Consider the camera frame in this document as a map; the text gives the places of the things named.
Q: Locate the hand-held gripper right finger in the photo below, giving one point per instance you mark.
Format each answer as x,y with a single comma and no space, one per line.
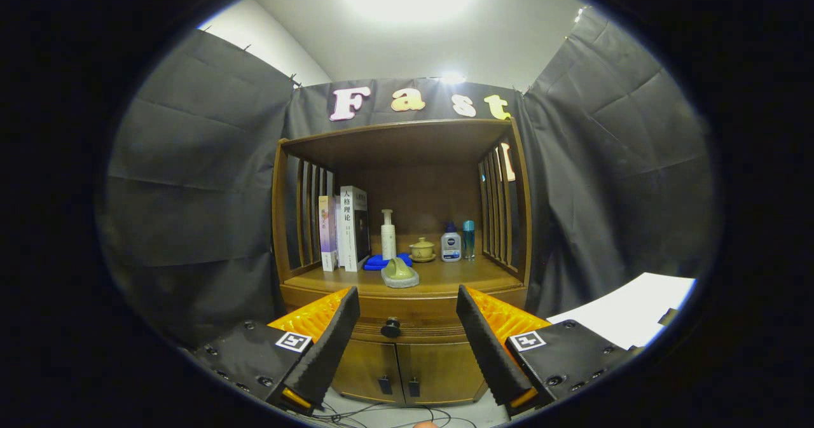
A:
489,352

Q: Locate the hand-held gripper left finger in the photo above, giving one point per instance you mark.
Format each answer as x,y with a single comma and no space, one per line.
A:
329,345

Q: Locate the wooden drawer with black knob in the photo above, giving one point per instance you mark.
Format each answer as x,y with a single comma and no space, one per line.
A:
420,317

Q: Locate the green brush with grey base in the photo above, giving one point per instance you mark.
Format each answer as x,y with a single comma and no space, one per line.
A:
400,275

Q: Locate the wooden cabinet door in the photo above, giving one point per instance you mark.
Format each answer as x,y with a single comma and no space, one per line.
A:
439,371
362,371

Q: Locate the wooden countertop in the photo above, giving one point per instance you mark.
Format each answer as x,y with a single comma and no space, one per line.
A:
458,278

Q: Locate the brown wooden cabinet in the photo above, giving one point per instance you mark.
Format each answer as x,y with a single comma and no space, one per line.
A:
407,145

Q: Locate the blue folded cloth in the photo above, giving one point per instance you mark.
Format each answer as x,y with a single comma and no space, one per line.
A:
375,262

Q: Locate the thin white book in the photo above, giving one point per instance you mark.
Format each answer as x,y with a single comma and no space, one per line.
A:
339,237

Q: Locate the white bottle with blue cap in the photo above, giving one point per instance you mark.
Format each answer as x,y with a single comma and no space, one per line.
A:
451,247

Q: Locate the slim blue bottle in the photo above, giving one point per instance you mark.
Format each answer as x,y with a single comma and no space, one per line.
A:
469,240

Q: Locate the purple book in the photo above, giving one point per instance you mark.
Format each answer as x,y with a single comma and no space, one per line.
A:
327,231

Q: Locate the thick white book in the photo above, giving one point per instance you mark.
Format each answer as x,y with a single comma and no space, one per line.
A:
348,231

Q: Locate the white pump bottle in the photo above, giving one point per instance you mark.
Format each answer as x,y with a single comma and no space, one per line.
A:
388,240

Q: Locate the yellow lidded teacup with saucer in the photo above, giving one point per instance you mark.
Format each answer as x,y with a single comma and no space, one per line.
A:
422,250

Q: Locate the white board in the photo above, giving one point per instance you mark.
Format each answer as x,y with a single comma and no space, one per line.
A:
623,310

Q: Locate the black backdrop cloth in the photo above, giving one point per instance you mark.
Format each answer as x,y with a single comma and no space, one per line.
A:
191,186

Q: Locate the small ceiling spotlight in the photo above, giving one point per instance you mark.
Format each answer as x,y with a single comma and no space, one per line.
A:
579,14

